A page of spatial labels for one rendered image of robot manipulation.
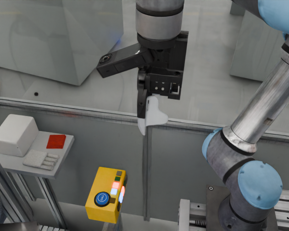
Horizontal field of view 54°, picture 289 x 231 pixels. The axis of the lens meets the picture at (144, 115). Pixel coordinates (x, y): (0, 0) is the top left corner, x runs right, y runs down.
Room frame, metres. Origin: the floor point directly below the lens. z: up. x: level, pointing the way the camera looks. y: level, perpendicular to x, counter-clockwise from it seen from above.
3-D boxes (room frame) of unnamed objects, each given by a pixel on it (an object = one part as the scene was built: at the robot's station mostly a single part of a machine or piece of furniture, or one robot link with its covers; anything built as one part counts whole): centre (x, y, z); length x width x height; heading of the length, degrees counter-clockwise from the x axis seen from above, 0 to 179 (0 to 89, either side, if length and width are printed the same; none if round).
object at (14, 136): (0.89, 0.62, 0.91); 0.17 x 0.16 x 0.11; 170
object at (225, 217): (0.42, -0.31, 1.09); 0.15 x 0.15 x 0.10
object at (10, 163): (0.85, 0.55, 0.84); 0.36 x 0.24 x 0.03; 80
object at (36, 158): (0.78, 0.47, 0.87); 0.15 x 0.09 x 0.02; 77
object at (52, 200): (0.85, 0.55, 0.41); 0.04 x 0.04 x 0.83; 80
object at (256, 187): (0.43, -0.31, 1.20); 0.13 x 0.12 x 0.14; 24
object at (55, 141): (0.89, 0.43, 0.87); 0.08 x 0.08 x 0.02; 0
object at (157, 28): (0.44, -0.02, 1.70); 0.08 x 0.08 x 0.05
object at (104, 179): (0.51, 0.13, 1.02); 0.16 x 0.10 x 0.11; 170
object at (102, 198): (0.47, 0.14, 1.08); 0.04 x 0.04 x 0.02
